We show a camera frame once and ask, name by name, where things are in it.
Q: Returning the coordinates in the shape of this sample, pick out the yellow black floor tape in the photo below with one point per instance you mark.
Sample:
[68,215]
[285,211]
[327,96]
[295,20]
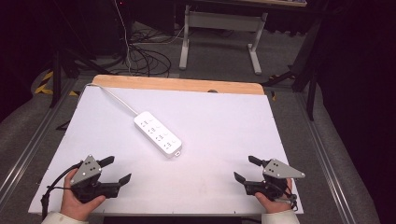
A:
[45,84]

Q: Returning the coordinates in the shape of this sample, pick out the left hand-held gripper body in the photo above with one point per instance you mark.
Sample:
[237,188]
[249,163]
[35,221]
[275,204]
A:
[87,169]

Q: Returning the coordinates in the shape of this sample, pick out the person's right hand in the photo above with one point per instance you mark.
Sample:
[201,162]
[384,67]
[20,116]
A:
[274,206]

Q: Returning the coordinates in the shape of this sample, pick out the black metal stand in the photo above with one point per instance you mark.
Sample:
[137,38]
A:
[311,62]
[56,71]

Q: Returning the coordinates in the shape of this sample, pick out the white metal desk frame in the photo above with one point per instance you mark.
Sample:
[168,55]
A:
[224,20]

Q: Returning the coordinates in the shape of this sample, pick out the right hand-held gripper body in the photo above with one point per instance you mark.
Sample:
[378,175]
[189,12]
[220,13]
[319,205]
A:
[277,170]

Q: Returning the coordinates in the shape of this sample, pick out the white board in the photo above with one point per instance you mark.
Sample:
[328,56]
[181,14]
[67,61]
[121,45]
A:
[211,130]

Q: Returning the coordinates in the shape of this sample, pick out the person's left hand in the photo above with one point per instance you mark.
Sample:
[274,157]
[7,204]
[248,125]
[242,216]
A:
[73,207]

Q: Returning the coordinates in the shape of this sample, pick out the white power strip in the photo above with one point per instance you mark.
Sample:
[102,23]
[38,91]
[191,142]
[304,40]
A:
[157,133]

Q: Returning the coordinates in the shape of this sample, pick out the aluminium floor rail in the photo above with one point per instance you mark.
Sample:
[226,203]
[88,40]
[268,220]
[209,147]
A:
[29,152]
[327,161]

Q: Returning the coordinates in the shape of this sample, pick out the wooden table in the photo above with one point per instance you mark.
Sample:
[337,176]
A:
[174,83]

